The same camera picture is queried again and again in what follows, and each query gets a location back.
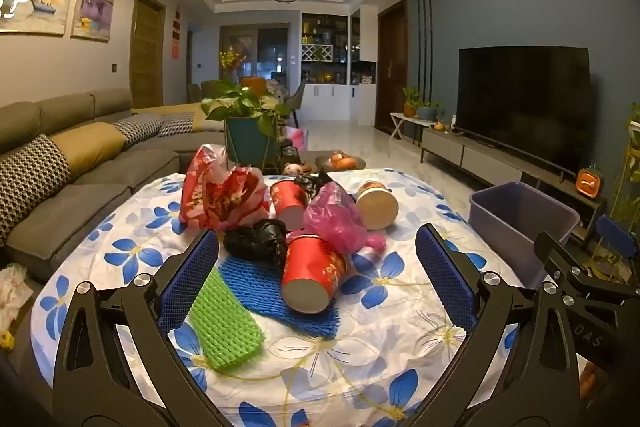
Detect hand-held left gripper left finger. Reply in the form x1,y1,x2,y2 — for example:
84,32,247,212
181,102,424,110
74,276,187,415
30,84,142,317
51,229,221,427

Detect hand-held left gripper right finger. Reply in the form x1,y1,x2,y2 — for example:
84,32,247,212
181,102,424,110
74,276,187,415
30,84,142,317
410,223,588,427

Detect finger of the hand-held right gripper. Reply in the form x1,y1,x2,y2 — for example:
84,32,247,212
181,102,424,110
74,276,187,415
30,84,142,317
595,213,640,284
534,231,595,289

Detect blue foam net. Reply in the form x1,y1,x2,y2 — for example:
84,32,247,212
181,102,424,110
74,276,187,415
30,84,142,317
217,254,341,340

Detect green foam net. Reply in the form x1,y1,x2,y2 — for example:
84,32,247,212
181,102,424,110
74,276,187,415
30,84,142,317
187,267,266,372

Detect black plastic bag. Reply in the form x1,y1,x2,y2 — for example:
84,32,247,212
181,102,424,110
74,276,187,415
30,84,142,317
223,219,288,269
292,173,333,195

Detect red white plastic bag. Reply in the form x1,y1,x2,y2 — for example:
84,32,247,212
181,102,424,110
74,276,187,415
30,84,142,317
179,144,271,233

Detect white printed paper cup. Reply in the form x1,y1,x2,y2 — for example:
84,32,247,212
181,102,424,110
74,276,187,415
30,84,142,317
355,182,399,230

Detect red paper cup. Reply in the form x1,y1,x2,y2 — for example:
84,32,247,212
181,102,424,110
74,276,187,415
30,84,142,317
270,179,313,233
281,234,349,314

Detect pink plastic bag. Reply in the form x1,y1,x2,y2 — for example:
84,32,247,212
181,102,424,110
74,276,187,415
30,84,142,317
302,183,387,254

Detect person's right hand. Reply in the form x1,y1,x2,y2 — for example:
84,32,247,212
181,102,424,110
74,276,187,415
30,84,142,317
580,359,601,390

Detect orange tissue box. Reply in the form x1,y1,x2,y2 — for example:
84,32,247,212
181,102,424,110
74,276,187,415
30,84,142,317
575,164,603,198

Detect blue floral tablecloth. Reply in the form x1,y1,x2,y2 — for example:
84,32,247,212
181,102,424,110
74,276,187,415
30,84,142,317
30,169,521,427

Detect grey television stand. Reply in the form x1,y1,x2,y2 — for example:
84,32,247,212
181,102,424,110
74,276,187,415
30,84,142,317
420,127,608,248

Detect grey fabric sofa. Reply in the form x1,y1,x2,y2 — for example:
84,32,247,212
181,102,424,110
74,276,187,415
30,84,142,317
0,88,226,283

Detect black flat television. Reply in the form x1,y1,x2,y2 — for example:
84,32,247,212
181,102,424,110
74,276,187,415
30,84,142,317
457,47,591,175

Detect diamond patterned pillow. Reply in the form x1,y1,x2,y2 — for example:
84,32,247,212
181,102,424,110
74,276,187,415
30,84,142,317
112,114,165,150
157,113,196,138

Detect pothos in teal pot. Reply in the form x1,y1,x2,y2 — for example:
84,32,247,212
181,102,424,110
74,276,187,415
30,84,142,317
201,79,291,168

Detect fruit bowl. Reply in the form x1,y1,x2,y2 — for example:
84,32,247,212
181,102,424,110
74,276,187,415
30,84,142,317
325,151,366,170

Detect yellow pillow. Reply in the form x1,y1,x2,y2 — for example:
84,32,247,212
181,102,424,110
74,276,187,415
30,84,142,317
50,123,126,172

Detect yellow sofa throw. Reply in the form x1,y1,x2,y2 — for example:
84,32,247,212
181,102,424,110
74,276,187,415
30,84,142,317
135,102,226,132

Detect white folding side table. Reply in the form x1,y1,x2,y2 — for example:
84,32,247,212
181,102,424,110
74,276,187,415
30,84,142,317
390,111,426,140

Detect small potted plants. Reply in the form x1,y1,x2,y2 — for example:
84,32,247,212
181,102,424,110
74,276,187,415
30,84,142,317
402,87,443,122

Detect white crumpled bag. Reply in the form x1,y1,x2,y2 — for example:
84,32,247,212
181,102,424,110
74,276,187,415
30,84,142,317
0,264,33,323

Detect pink gift bag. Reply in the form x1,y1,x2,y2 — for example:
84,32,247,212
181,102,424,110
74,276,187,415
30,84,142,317
285,127,308,152

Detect houndstooth pillow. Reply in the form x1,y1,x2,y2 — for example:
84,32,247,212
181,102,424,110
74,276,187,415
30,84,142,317
0,134,71,248

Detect grey dining chair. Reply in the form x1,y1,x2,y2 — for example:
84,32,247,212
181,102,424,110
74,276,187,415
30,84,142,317
287,82,307,128

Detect white display cabinet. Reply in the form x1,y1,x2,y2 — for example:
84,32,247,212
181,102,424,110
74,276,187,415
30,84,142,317
300,13,361,122

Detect dark wooden door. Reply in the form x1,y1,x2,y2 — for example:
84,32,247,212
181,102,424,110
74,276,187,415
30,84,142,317
376,0,408,132

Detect yellow flower bouquet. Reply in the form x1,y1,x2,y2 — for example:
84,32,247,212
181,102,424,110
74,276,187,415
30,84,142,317
220,49,248,80

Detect light wooden door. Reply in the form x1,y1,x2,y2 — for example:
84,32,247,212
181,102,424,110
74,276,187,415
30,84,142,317
130,0,166,110

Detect red hanging decoration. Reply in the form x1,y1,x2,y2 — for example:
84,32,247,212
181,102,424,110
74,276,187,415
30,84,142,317
172,4,182,60

